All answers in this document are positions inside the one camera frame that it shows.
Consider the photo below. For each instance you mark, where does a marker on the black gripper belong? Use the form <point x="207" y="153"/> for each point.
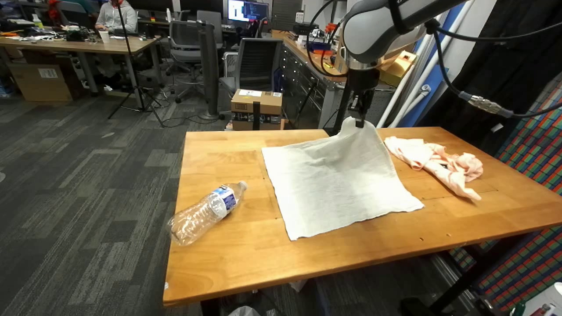
<point x="362" y="88"/>

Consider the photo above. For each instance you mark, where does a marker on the white terry towel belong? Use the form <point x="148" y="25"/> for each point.
<point x="336" y="181"/>

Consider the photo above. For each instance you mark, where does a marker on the grey drawer cabinet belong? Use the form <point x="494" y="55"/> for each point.
<point x="304" y="94"/>

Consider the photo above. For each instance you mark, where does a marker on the blue board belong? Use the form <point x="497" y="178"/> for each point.
<point x="430" y="88"/>

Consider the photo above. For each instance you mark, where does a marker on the pink crumpled shirt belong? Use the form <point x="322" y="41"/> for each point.
<point x="445" y="164"/>

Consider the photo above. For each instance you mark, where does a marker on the dark monitor screen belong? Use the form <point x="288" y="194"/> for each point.
<point x="257" y="64"/>

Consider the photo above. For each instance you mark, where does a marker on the black curtain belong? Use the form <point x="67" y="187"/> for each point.
<point x="502" y="64"/>

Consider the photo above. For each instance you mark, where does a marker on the lit computer monitor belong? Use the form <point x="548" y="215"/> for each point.
<point x="246" y="9"/>

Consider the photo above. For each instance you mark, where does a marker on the multicoloured woven cloth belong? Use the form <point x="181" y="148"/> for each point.
<point x="529" y="176"/>

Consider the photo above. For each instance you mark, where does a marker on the clear plastic water bottle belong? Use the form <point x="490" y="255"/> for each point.
<point x="204" y="213"/>

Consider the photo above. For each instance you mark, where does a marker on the grey office chair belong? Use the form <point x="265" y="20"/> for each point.
<point x="186" y="41"/>

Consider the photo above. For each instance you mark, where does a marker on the black tripod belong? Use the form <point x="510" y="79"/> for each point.
<point x="134" y="71"/>

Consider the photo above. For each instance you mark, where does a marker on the seated person white shirt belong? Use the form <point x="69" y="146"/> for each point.
<point x="116" y="16"/>

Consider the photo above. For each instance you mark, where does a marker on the wooden office desk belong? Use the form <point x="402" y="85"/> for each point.
<point x="76" y="46"/>

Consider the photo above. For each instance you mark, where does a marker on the cardboard box with label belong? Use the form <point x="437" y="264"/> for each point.
<point x="41" y="81"/>

